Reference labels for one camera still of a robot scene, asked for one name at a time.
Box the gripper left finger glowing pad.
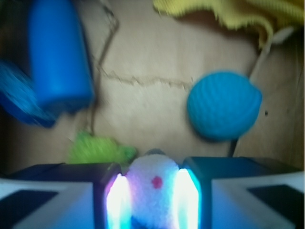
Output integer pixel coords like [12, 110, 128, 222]
[0, 163, 130, 229]

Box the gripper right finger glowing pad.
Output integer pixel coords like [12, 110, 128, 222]
[176, 156, 305, 229]

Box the yellow cloth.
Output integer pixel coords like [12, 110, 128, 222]
[153, 0, 305, 49]

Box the gray plush animal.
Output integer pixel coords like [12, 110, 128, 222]
[126, 148, 179, 229]

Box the teal rubber ball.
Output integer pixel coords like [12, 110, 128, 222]
[186, 72, 263, 141]

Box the blue sponge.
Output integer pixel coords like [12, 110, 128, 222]
[0, 60, 59, 128]

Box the green plush toy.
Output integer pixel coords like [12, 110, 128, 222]
[68, 131, 137, 166]

